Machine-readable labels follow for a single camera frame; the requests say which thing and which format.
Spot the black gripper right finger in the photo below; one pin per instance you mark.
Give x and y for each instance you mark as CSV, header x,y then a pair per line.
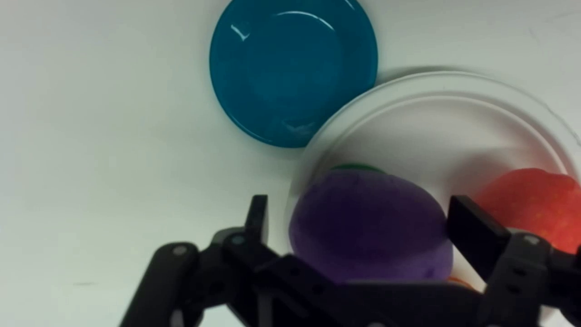
x,y
528,284

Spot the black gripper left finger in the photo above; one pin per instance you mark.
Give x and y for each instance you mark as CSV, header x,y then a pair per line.
x,y
212,291

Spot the red plush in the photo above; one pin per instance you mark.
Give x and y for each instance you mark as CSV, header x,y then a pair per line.
x,y
533,202

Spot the purple plush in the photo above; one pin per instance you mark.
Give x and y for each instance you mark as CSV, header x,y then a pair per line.
x,y
370,224

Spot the blue round plate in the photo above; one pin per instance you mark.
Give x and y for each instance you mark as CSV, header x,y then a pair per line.
x,y
292,73

